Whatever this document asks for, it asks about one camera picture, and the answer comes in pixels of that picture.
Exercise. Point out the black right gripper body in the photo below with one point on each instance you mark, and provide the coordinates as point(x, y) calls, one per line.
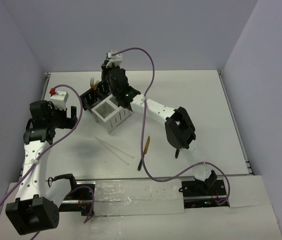
point(106, 76)

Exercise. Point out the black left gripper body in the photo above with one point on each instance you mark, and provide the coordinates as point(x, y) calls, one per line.
point(58, 118)

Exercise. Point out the gold fork green handle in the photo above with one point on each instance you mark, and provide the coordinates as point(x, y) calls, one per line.
point(92, 84)
point(95, 84)

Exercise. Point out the white chopstick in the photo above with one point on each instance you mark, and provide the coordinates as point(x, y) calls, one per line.
point(131, 156)
point(113, 152)

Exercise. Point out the gold knife green handle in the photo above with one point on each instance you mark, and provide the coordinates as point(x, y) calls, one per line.
point(144, 152)

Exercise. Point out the black knife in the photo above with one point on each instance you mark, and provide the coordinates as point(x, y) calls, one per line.
point(177, 153)

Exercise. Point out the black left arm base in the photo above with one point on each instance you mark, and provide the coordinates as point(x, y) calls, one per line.
point(78, 201)

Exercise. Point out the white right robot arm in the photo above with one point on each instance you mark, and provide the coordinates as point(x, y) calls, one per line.
point(179, 128)

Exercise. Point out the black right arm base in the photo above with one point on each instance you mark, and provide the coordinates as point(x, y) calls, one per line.
point(204, 194)

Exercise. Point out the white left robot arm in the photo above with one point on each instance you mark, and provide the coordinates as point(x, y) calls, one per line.
point(36, 209)

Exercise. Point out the black utensil caddy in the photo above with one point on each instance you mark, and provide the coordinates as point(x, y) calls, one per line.
point(91, 97)

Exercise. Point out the white utensil caddy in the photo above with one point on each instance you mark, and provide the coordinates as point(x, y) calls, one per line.
point(109, 114)

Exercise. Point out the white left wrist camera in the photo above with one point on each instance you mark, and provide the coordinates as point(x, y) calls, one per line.
point(59, 99)

